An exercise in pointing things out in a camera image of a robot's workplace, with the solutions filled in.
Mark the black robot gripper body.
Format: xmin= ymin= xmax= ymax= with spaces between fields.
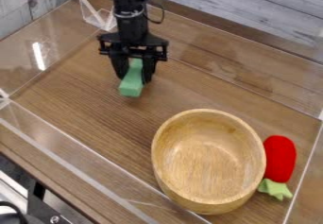
xmin=99 ymin=13 xmax=169 ymax=61

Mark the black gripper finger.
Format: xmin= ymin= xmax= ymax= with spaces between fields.
xmin=141 ymin=58 xmax=156 ymax=84
xmin=109 ymin=55 xmax=128 ymax=79

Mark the green rectangular block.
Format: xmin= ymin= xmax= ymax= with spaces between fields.
xmin=119 ymin=59 xmax=144 ymax=97

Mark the brown wooden bowl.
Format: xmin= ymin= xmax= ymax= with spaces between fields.
xmin=151 ymin=109 xmax=266 ymax=215

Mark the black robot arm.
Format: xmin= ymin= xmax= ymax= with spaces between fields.
xmin=97 ymin=0 xmax=169 ymax=84

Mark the red plush strawberry toy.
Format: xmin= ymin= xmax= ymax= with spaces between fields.
xmin=258 ymin=135 xmax=296 ymax=201

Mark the clear acrylic corner bracket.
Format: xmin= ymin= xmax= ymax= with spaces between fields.
xmin=80 ymin=0 xmax=117 ymax=32

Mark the black cable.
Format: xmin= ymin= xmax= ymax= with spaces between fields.
xmin=144 ymin=0 xmax=167 ymax=25

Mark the black metal table bracket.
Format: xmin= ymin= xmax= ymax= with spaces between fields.
xmin=27 ymin=181 xmax=73 ymax=224

